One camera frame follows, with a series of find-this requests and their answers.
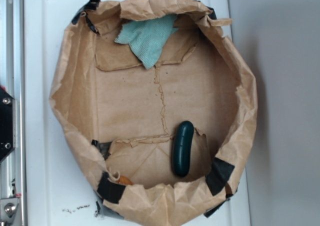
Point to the dark green toy cucumber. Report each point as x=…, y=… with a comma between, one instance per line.
x=181, y=148

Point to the orange toy food piece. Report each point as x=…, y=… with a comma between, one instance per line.
x=123, y=180

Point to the light blue knitted cloth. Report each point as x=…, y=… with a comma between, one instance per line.
x=147, y=38

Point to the black metal bracket plate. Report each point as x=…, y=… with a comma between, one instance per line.
x=7, y=124

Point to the brown paper bag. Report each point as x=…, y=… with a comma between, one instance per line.
x=120, y=119

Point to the white plastic tray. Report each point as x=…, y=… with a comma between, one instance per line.
x=58, y=193

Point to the silver corner bracket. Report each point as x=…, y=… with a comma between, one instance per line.
x=10, y=212

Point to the aluminium frame rail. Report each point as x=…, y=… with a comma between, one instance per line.
x=12, y=77

